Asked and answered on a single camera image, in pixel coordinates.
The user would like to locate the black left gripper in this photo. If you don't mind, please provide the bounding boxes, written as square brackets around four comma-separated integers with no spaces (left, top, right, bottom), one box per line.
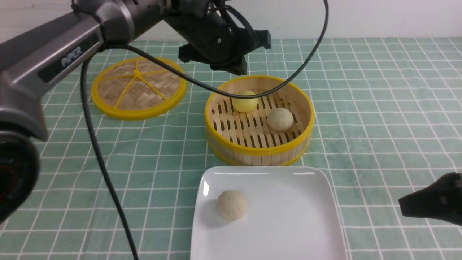
[164,0,272,76]

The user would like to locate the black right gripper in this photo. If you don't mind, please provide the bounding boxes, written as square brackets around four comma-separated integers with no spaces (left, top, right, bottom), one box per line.
[398,172,462,226]

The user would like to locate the bamboo steamer lid yellow rim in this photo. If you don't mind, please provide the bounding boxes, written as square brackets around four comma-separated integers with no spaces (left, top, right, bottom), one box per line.
[90,57,187,121]

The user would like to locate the beige steamed bun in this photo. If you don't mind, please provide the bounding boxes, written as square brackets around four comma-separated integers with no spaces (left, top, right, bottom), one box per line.
[267,108,294,132]

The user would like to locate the white square plate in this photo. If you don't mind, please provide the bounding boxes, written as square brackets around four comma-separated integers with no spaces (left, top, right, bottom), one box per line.
[190,166,348,260]

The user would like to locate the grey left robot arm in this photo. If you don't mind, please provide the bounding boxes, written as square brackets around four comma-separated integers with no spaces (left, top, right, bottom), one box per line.
[0,0,272,222]

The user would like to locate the white steamed bun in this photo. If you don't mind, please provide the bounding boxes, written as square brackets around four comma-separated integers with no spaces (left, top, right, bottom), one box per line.
[216,190,248,222]

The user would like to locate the bamboo steamer basket yellow rim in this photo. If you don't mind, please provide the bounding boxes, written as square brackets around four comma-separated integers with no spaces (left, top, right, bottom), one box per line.
[204,83,315,166]

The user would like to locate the green checkered tablecloth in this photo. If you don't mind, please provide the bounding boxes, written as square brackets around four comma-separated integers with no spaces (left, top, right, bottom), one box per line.
[1,38,462,260]

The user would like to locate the yellow steamed bun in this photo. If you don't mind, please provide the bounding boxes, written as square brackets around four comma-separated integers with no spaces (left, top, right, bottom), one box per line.
[231,90,258,113]

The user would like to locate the black cable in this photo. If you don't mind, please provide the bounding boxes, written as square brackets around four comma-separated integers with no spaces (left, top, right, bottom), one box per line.
[80,0,330,260]

